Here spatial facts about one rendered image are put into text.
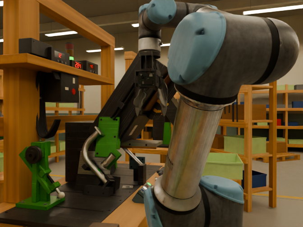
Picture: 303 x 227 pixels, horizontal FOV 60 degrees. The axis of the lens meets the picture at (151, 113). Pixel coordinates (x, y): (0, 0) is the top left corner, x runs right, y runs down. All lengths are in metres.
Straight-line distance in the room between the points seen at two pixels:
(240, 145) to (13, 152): 3.00
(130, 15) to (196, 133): 8.81
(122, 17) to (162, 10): 8.57
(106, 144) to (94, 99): 10.37
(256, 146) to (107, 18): 7.11
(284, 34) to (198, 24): 0.14
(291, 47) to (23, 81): 1.14
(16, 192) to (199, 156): 1.02
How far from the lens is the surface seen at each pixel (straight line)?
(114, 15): 9.49
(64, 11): 1.72
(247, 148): 3.63
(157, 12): 0.77
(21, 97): 1.34
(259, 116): 3.91
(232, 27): 0.43
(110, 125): 1.38
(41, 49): 1.37
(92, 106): 11.77
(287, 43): 0.48
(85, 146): 1.38
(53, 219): 1.11
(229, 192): 0.70
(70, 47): 1.77
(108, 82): 1.88
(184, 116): 0.49
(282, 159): 7.81
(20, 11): 1.42
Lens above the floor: 1.30
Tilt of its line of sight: level
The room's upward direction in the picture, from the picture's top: straight up
